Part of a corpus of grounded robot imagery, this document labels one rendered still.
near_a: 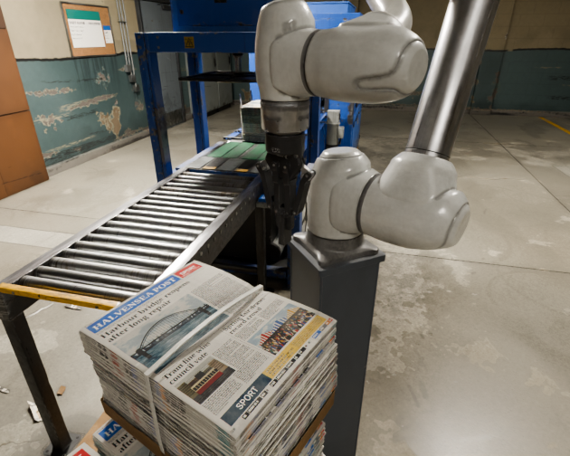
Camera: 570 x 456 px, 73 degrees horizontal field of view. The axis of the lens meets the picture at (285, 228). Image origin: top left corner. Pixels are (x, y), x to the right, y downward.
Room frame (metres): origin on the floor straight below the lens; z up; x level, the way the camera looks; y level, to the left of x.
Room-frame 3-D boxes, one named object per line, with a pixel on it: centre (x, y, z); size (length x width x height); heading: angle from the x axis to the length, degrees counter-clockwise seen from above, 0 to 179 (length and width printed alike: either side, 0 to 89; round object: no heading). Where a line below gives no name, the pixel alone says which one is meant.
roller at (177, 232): (1.49, 0.56, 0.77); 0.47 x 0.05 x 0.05; 76
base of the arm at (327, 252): (0.97, -0.13, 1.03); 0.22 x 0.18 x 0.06; 24
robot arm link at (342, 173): (0.95, -0.15, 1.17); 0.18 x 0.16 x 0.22; 51
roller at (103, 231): (1.43, 0.58, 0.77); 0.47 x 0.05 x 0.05; 76
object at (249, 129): (3.16, 0.15, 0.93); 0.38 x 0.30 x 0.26; 166
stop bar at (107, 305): (0.97, 0.70, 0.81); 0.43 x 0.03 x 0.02; 76
